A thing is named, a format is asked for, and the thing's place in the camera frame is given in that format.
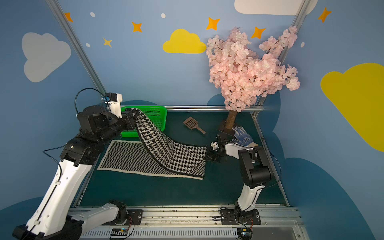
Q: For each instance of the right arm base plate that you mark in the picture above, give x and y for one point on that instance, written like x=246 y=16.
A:
x=237 y=217

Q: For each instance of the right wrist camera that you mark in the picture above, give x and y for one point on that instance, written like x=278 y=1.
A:
x=214 y=146

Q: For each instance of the electronics board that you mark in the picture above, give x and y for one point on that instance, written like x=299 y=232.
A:
x=244 y=234
x=120 y=233

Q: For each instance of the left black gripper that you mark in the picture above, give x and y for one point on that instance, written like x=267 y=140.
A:
x=129 y=119

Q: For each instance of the aluminium front rail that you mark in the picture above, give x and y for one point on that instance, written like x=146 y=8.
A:
x=201 y=222

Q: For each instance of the blue white work glove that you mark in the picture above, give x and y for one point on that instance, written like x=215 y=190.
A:
x=242 y=138

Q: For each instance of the pink artificial cherry blossom tree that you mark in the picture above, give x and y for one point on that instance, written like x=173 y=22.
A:
x=243 y=76

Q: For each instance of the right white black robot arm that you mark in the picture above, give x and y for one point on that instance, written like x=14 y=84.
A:
x=256 y=173

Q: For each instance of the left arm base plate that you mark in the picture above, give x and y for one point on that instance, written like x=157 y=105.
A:
x=132 y=217

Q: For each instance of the left electronics board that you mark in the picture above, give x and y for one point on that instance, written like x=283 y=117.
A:
x=120 y=233

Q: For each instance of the left aluminium frame post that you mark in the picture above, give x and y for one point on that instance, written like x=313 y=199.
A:
x=65 y=24

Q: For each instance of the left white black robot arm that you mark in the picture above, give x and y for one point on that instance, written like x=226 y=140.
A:
x=51 y=220

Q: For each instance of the brown plastic litter scoop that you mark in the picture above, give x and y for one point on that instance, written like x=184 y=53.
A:
x=191 y=123

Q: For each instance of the black white knitted scarf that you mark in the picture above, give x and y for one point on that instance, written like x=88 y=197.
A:
x=155 y=155

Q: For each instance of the right electronics board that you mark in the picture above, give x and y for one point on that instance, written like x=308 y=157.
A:
x=244 y=234

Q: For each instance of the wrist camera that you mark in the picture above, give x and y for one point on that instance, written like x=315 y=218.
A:
x=214 y=146
x=114 y=103

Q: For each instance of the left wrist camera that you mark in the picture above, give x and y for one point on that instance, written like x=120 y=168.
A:
x=114 y=103

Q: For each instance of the green plastic basket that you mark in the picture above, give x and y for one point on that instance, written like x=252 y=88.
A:
x=156 y=115

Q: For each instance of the aluminium frame back bar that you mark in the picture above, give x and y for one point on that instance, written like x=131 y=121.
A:
x=208 y=109

